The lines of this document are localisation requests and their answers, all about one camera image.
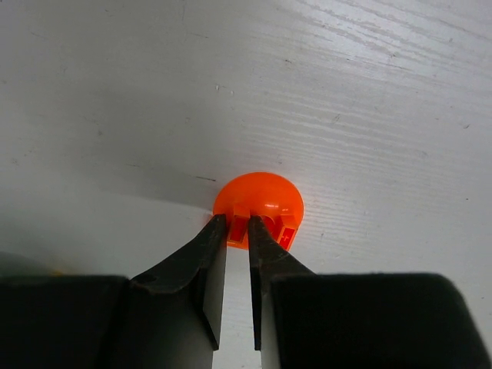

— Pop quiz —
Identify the orange round lego piece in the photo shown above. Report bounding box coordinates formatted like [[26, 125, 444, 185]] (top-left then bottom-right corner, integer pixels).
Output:
[[213, 172, 304, 250]]

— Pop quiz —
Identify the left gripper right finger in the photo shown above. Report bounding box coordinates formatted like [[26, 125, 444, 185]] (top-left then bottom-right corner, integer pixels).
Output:
[[248, 216, 491, 368]]

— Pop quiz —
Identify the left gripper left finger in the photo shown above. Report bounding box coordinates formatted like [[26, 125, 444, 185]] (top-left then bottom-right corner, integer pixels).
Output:
[[1, 215, 227, 368]]

